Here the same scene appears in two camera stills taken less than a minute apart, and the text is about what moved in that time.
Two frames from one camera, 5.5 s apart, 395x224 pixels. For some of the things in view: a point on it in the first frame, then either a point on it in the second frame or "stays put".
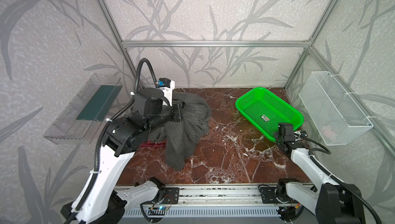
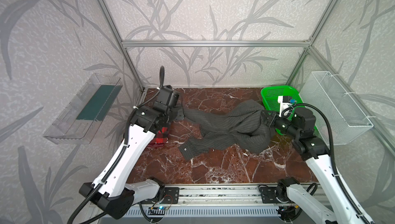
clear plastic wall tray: x=76 y=124 stays put
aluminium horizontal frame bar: x=264 y=43 stays put
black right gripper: x=280 y=137 to x=268 y=119
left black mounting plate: x=172 y=196 stays put
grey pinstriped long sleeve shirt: x=181 y=137 to x=245 y=127
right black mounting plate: x=268 y=196 stays put
